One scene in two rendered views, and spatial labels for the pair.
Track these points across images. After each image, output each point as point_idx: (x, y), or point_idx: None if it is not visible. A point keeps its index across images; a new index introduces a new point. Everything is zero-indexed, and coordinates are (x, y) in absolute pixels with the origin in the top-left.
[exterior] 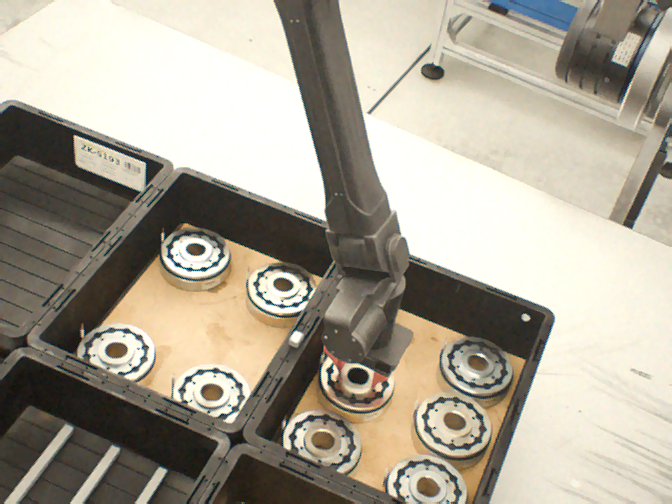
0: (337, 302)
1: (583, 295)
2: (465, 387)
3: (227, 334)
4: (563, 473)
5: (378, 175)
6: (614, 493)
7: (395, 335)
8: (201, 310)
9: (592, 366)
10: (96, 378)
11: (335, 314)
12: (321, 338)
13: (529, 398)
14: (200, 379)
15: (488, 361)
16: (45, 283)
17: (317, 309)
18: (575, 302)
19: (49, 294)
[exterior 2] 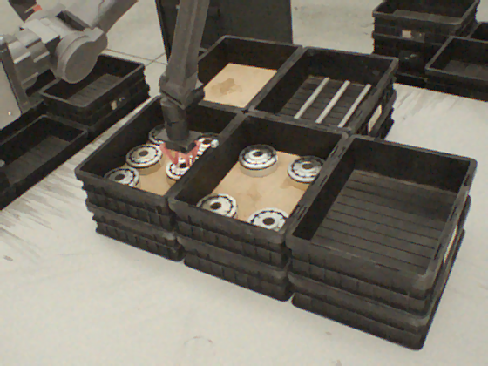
0: (196, 85)
1: (6, 307)
2: (131, 168)
3: (249, 196)
4: (85, 208)
5: (169, 58)
6: (66, 202)
7: (166, 135)
8: (264, 207)
9: (34, 260)
10: (310, 123)
11: (198, 81)
12: (205, 94)
13: (82, 240)
14: (263, 160)
15: (113, 178)
16: (360, 215)
17: (200, 159)
18: (16, 301)
19: (343, 152)
